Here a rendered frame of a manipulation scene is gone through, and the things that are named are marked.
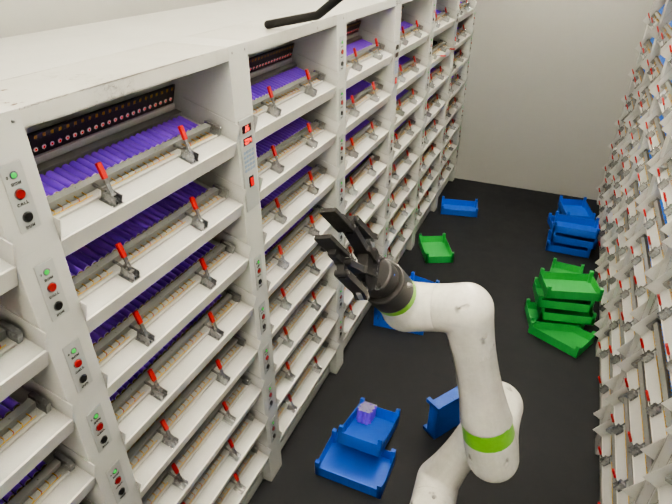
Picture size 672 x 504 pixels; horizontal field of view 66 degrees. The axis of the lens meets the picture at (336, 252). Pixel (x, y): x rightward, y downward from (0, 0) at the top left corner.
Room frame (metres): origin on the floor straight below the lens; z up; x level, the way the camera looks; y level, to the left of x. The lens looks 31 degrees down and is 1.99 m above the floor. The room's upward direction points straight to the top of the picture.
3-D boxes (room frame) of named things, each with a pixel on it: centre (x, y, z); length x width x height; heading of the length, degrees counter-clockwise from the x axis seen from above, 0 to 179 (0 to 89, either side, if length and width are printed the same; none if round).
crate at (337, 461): (1.47, -0.09, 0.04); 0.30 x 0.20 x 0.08; 67
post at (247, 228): (1.49, 0.35, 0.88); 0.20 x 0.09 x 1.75; 67
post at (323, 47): (2.13, 0.07, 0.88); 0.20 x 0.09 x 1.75; 67
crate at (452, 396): (1.74, -0.56, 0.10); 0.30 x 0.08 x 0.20; 124
